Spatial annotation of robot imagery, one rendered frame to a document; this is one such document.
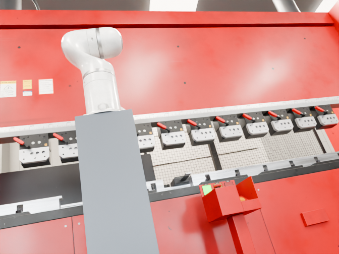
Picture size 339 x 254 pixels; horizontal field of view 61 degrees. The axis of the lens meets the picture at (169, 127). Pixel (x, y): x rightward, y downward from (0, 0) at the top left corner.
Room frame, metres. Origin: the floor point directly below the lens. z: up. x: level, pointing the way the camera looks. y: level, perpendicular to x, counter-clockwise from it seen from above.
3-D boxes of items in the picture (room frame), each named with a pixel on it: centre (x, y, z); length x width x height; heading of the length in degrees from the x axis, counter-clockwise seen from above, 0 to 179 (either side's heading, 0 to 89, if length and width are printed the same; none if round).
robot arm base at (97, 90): (0.88, 0.21, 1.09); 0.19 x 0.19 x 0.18
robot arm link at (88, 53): (0.88, 0.24, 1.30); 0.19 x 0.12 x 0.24; 100
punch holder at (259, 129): (1.89, -0.57, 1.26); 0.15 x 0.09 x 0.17; 108
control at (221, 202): (1.39, -0.19, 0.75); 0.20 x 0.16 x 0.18; 112
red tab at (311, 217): (1.75, -0.67, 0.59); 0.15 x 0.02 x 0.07; 108
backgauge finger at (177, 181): (1.88, -0.01, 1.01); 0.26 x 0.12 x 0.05; 18
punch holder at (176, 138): (1.71, 0.00, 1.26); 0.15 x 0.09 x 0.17; 108
